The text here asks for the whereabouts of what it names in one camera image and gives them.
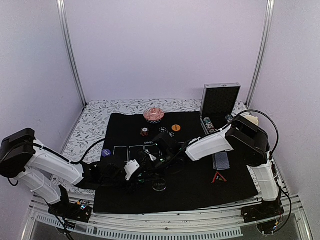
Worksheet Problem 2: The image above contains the orange big blind button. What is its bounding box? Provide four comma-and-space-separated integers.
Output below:
171, 124, 181, 132

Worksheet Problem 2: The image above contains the black poker mat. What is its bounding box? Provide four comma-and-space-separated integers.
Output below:
93, 111, 258, 215

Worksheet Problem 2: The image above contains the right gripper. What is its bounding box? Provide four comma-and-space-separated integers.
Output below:
136, 150, 175, 182

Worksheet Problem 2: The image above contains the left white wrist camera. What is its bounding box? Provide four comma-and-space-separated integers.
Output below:
124, 159, 140, 181

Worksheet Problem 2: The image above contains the right aluminium frame post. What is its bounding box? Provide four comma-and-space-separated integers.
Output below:
245, 0, 275, 107

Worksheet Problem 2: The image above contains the left aluminium frame post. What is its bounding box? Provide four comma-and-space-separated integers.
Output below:
56, 0, 88, 108

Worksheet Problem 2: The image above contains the black 100 poker chip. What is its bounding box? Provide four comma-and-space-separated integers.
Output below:
159, 127, 168, 133

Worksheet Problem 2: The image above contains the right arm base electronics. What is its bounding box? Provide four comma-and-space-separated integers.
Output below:
241, 199, 285, 235

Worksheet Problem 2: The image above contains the purple small blind button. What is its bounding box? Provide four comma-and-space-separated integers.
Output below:
101, 148, 112, 158

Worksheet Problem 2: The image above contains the poker chip row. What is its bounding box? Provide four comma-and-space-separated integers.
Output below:
225, 114, 234, 123
203, 117, 216, 134

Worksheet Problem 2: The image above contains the aluminium frame post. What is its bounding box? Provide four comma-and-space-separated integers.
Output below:
245, 0, 275, 107
56, 0, 88, 108

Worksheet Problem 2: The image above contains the front aluminium rail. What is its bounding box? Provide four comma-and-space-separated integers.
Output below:
22, 195, 313, 240

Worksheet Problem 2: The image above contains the aluminium poker chip case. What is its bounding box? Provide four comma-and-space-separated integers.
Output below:
199, 82, 241, 135

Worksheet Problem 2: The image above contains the red black triangle card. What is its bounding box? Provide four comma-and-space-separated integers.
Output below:
211, 171, 227, 184

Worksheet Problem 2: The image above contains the cream ceramic mug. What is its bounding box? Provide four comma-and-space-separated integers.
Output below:
244, 115, 259, 126

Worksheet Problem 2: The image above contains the patterned small bowl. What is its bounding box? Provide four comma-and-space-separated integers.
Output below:
143, 107, 165, 124

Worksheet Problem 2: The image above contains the right poker chip row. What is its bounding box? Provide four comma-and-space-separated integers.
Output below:
225, 114, 234, 123

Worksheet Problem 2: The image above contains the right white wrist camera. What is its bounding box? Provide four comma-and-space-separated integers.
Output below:
146, 152, 157, 162

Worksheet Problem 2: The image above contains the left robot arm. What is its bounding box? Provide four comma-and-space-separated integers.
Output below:
0, 128, 141, 217

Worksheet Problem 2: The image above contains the left poker chip row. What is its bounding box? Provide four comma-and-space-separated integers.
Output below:
203, 117, 216, 134

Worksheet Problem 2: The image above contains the clear dealer button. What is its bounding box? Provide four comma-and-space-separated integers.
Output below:
152, 178, 167, 192

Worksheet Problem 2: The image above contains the red poker chip stack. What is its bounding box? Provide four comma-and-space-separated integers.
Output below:
140, 127, 149, 137

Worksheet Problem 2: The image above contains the blue playing card deck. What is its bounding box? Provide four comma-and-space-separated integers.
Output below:
213, 152, 230, 171

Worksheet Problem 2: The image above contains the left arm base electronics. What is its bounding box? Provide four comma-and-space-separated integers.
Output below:
48, 199, 93, 223

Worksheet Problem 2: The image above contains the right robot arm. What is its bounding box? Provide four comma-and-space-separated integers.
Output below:
138, 115, 280, 218

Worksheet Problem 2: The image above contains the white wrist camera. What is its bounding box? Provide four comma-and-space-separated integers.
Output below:
146, 152, 157, 162
124, 159, 140, 181

